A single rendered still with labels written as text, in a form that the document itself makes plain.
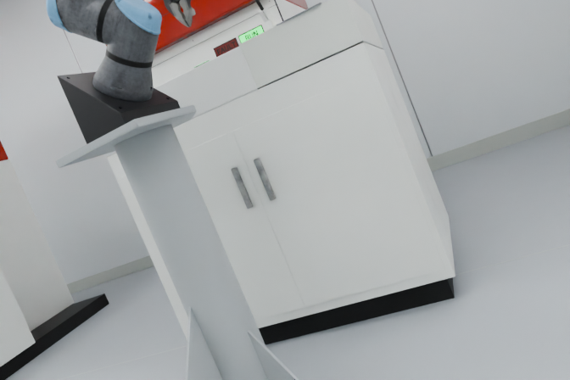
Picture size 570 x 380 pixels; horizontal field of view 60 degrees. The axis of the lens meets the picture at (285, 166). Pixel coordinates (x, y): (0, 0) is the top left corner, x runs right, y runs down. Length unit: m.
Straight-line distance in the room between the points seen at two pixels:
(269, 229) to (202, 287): 0.38
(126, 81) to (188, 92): 0.37
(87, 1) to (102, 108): 0.25
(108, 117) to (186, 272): 0.43
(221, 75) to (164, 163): 0.42
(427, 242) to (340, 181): 0.31
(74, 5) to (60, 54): 3.36
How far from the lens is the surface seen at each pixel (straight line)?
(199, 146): 1.62
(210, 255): 1.30
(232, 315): 1.34
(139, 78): 1.31
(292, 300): 1.67
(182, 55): 2.34
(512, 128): 3.61
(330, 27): 1.47
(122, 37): 1.28
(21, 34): 4.93
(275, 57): 1.51
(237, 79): 1.55
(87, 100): 1.31
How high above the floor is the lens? 0.67
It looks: 4 degrees down
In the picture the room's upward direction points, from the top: 22 degrees counter-clockwise
